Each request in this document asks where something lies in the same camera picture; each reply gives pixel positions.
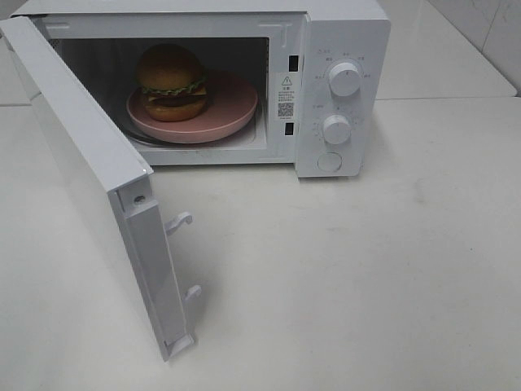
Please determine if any white round door button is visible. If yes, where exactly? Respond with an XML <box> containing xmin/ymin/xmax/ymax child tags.
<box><xmin>317</xmin><ymin>152</ymin><xmax>343</xmax><ymax>173</ymax></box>

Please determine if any pink round plate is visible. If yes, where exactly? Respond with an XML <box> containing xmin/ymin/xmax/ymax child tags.
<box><xmin>126</xmin><ymin>70</ymin><xmax>258</xmax><ymax>144</ymax></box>

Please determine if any burger with lettuce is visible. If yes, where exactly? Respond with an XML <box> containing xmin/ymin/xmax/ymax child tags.
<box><xmin>136</xmin><ymin>44</ymin><xmax>208</xmax><ymax>122</ymax></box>

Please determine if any white microwave door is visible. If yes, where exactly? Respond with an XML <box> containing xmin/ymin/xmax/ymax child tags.
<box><xmin>1</xmin><ymin>16</ymin><xmax>200</xmax><ymax>359</ymax></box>

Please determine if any white lower timer knob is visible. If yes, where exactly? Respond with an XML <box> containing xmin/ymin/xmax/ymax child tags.
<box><xmin>322</xmin><ymin>114</ymin><xmax>352</xmax><ymax>145</ymax></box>

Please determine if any white microwave oven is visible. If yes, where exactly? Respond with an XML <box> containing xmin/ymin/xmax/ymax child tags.
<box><xmin>9</xmin><ymin>1</ymin><xmax>391</xmax><ymax>178</ymax></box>

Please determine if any glass microwave turntable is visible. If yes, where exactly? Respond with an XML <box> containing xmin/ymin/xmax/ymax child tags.
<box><xmin>123</xmin><ymin>109</ymin><xmax>266</xmax><ymax>149</ymax></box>

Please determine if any white upper microwave knob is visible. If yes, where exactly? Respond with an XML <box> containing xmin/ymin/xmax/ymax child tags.
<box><xmin>326</xmin><ymin>59</ymin><xmax>362</xmax><ymax>97</ymax></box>

